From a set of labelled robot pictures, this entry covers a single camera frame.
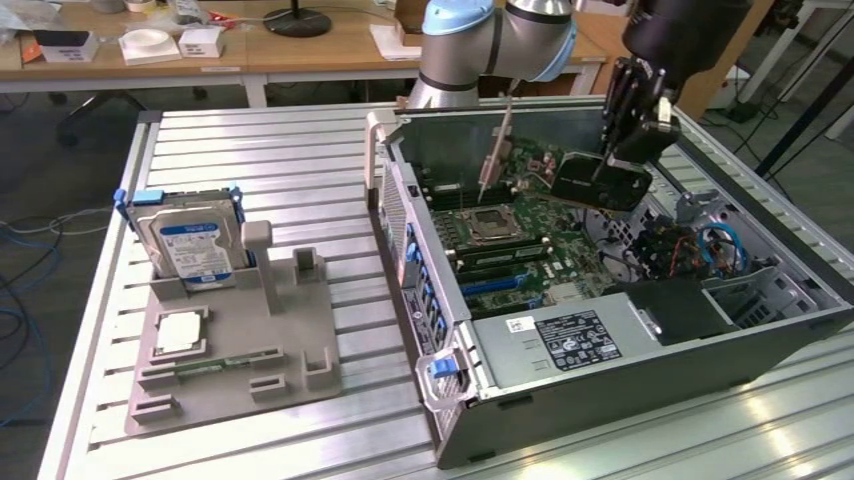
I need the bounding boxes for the black office chair base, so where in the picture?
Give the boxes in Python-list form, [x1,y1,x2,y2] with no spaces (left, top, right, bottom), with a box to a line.
[56,92,149,147]

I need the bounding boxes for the grey printed parts rack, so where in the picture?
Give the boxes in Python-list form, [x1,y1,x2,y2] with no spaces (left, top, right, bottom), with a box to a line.
[123,219,346,439]

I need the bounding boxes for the white paper sheets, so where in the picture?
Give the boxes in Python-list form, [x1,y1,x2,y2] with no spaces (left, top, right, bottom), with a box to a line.
[370,22,423,61]

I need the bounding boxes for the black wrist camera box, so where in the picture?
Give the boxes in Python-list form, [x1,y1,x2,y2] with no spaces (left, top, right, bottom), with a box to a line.
[613,97,684,165]

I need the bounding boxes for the black Nvidia graphics card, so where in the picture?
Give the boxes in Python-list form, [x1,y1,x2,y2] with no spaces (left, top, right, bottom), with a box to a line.
[477,92,657,214]

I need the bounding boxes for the black tripod leg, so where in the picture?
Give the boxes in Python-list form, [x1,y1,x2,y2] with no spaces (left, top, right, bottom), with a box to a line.
[753,0,854,176]

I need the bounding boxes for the white table frame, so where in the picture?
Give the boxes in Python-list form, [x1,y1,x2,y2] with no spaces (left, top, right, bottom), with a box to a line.
[737,0,854,101]

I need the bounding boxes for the grey power supply unit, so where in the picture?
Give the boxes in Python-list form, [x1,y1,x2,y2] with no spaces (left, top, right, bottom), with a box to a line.
[470,293,666,391]

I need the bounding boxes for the silver CPU chip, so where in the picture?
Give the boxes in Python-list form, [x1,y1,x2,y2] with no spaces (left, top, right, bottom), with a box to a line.
[154,314,206,354]

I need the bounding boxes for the small white box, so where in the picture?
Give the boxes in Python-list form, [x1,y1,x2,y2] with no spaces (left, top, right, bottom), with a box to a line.
[177,27,227,59]

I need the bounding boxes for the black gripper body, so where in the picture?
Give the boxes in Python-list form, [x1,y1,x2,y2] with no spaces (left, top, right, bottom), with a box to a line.
[604,0,740,151]

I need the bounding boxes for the white round holder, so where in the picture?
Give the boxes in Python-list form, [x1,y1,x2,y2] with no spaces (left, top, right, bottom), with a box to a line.
[118,28,183,67]

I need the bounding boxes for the black lamp base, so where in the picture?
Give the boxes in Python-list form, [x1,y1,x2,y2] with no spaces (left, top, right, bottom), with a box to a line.
[263,0,334,39]

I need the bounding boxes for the green motherboard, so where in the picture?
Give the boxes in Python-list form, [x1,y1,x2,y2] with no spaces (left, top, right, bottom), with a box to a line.
[423,177,620,319]

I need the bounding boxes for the green RAM stick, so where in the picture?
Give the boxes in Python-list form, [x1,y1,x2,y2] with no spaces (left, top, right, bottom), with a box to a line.
[170,355,259,376]

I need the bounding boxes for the open black PC case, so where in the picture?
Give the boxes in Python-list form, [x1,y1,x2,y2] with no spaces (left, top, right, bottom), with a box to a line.
[363,92,854,471]

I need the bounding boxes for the blue wire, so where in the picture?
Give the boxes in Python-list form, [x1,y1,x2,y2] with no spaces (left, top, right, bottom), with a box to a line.
[697,219,749,279]

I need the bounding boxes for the hard disk with blue bracket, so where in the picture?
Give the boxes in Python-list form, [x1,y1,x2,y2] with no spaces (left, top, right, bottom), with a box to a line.
[110,182,246,294]

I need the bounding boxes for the black installed RAM stick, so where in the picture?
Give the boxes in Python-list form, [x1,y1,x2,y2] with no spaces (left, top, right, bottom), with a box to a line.
[453,243,553,269]

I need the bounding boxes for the white box with black top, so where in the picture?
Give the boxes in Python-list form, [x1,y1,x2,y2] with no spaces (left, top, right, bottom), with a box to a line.
[32,29,101,64]

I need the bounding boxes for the silver disk bay cage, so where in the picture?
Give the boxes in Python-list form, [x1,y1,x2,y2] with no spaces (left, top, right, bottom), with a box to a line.
[580,164,696,251]

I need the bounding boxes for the metal CPU socket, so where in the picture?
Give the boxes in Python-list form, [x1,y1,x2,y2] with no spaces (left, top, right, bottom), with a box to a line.
[463,204,529,246]

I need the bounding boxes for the blue expansion slot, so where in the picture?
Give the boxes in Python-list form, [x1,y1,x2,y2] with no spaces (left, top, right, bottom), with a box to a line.
[459,273,530,297]

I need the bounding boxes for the wooden desk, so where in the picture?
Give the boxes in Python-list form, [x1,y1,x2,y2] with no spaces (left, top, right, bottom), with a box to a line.
[0,0,610,109]

